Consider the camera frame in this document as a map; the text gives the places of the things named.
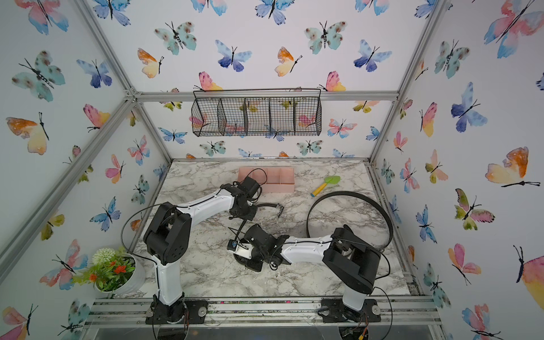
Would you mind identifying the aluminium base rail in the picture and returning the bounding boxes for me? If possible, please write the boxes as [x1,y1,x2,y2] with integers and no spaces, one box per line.
[85,296,441,328]

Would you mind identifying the pink compartment storage tray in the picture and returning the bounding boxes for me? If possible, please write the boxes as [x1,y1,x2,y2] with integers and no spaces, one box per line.
[238,167,295,194]

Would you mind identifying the potted artificial flower plant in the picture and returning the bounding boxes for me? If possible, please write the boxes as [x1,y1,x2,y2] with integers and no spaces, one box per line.
[72,248,146,296]

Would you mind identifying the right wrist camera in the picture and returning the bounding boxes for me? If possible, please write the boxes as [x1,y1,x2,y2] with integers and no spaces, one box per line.
[227,239,254,259]

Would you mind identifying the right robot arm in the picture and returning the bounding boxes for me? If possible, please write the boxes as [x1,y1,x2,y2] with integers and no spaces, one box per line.
[227,224,391,322]

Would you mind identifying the black belt right coil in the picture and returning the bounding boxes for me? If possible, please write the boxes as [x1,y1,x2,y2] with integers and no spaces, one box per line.
[305,191,394,253]

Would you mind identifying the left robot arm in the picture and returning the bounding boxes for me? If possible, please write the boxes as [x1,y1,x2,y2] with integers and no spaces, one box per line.
[141,177,262,326]

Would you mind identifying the green yellow toy shovel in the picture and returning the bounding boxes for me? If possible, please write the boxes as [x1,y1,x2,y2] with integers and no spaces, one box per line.
[311,176,341,197]

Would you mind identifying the black wire wall basket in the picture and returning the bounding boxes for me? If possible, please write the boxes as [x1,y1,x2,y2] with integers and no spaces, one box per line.
[190,88,322,140]

